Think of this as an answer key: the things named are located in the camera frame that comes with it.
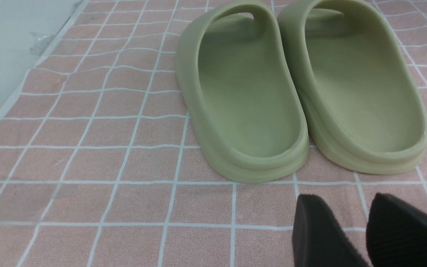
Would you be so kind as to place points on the left green foam slide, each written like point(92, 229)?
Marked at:
point(242, 102)

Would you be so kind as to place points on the green foam slide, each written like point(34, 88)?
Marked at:
point(242, 102)
point(362, 107)

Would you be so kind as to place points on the pink checkered cloth mat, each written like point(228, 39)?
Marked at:
point(100, 167)

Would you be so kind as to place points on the right green foam slide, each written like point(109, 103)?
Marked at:
point(362, 107)

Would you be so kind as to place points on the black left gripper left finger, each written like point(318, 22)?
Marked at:
point(317, 238)

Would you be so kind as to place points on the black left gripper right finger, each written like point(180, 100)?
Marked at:
point(396, 233)

